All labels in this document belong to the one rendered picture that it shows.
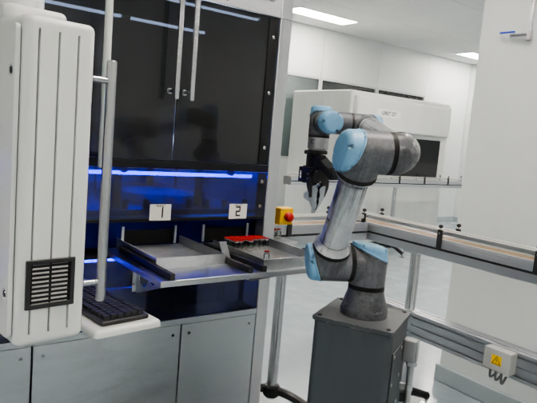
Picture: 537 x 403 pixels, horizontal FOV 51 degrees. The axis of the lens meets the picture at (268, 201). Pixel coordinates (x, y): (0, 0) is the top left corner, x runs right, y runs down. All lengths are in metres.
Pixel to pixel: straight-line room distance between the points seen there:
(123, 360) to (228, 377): 0.50
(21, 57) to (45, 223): 0.37
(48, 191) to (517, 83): 2.48
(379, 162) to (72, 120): 0.76
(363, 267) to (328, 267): 0.12
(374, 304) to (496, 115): 1.70
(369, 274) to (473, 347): 0.99
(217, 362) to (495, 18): 2.26
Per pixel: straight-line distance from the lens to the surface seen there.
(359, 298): 1.81
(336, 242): 1.68
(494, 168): 3.25
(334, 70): 8.81
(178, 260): 1.88
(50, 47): 1.38
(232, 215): 2.26
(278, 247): 2.27
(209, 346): 2.37
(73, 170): 1.41
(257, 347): 2.51
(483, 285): 3.31
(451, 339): 2.74
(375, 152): 1.49
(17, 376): 2.10
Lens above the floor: 1.33
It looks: 7 degrees down
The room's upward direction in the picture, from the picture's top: 5 degrees clockwise
